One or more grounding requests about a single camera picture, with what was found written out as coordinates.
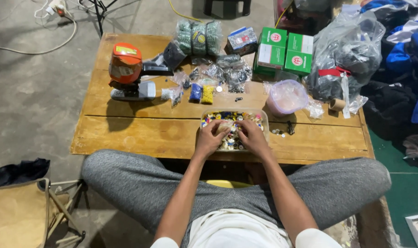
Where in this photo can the person's right hand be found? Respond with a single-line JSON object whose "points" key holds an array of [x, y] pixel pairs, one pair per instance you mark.
{"points": [[255, 141]]}

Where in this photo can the person's left hand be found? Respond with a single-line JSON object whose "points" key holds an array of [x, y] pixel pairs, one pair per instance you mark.
{"points": [[206, 141]]}

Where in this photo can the person's right fingers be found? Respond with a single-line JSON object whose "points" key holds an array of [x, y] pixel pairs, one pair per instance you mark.
{"points": [[244, 126]]}

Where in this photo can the person's left fingers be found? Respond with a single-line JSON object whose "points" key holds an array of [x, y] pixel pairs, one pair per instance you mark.
{"points": [[218, 126]]}

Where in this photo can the small clear plastic bag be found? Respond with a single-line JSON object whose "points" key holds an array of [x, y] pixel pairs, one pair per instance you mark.
{"points": [[225, 126]]}

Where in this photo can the clear tub of mixed buttons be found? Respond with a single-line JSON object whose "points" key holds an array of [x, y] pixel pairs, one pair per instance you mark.
{"points": [[229, 115]]}

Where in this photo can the bag of yellow beads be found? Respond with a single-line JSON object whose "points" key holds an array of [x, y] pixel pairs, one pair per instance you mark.
{"points": [[208, 94]]}

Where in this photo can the group of loose small buttons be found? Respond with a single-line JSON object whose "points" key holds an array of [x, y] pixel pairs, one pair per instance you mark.
{"points": [[278, 132]]}

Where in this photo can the bag of blue beads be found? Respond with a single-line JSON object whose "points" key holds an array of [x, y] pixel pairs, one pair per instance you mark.
{"points": [[195, 93]]}

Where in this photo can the dark metal hook piece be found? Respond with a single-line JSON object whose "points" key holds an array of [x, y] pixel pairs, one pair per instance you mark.
{"points": [[291, 128]]}

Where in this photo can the clear tub with purple rim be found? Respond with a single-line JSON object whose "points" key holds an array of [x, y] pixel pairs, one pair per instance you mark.
{"points": [[286, 98]]}

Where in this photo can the pile of small bags with metal parts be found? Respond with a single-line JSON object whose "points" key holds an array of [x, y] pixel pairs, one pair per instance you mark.
{"points": [[231, 74]]}

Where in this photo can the small bag of white and dark parts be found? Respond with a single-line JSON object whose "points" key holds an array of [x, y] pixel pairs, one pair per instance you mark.
{"points": [[172, 94]]}

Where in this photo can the small clear bag of dark pieces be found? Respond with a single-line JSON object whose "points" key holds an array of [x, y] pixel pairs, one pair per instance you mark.
{"points": [[182, 81]]}

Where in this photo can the green and white box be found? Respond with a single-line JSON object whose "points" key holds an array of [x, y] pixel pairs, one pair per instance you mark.
{"points": [[272, 48], [299, 55], [262, 71]]}

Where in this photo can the yellow stool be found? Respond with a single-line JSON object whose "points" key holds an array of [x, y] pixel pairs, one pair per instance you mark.
{"points": [[226, 184]]}

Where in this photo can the small crumpled clear bag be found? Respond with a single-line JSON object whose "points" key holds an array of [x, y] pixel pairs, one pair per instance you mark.
{"points": [[315, 109]]}

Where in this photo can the dark plastic bag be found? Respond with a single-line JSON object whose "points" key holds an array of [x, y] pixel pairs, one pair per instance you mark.
{"points": [[173, 54]]}

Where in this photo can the blue and silver box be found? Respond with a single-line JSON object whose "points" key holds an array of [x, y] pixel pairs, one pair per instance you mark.
{"points": [[241, 40]]}

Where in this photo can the cardboard tape core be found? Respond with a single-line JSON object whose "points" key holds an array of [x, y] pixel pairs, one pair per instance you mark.
{"points": [[336, 104]]}

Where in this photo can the person's grey trousers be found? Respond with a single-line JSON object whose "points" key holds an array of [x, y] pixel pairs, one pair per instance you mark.
{"points": [[326, 186]]}

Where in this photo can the person's white shirt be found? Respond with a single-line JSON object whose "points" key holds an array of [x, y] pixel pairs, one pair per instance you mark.
{"points": [[236, 230]]}

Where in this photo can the red ribbon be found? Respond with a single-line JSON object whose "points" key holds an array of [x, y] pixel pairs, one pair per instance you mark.
{"points": [[333, 72]]}

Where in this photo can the white paper strip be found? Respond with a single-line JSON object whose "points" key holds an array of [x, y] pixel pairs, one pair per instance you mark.
{"points": [[345, 96]]}

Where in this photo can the orange and grey press machine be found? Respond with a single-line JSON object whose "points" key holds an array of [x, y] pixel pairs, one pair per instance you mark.
{"points": [[126, 65]]}

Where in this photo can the black stool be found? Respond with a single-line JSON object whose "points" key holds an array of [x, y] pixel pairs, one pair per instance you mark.
{"points": [[226, 7]]}

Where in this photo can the large clear bag of dark parts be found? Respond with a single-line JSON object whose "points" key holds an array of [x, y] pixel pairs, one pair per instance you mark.
{"points": [[346, 51]]}

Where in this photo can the black tripod stand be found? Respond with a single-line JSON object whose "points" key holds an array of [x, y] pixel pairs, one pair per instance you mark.
{"points": [[98, 13]]}

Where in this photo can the heap of blue, white, black clothes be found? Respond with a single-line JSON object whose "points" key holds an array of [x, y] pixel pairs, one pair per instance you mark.
{"points": [[402, 69]]}

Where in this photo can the white power strip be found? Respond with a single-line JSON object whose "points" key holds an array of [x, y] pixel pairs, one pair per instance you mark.
{"points": [[57, 7]]}

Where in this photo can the dark cloth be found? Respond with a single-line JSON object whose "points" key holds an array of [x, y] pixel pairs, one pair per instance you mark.
{"points": [[19, 171]]}

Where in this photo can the tan folding chair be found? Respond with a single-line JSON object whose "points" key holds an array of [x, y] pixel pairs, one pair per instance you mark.
{"points": [[21, 213]]}

